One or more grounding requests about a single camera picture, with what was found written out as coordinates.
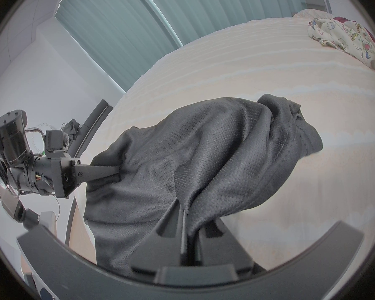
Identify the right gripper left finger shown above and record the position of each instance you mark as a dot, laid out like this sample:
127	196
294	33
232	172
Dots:
157	248

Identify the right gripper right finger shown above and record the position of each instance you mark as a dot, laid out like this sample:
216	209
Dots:
228	252

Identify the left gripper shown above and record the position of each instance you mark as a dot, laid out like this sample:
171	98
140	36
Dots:
62	177

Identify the black T-shirt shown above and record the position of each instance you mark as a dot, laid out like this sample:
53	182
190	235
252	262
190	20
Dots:
206	155

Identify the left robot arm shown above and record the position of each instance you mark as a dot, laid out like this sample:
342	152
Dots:
11	139

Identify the dark grey garment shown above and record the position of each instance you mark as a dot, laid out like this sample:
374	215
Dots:
71	127

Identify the bed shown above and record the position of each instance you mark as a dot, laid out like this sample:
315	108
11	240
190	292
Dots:
237	67

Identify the white printed pyjama top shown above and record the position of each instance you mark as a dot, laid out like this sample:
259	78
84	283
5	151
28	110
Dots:
353	39

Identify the dark red garment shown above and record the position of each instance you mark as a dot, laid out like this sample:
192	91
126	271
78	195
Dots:
342	20

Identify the grey bedside table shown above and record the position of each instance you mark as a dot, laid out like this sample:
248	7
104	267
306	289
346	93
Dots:
315	3

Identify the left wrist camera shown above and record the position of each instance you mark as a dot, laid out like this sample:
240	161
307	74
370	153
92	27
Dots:
54	142

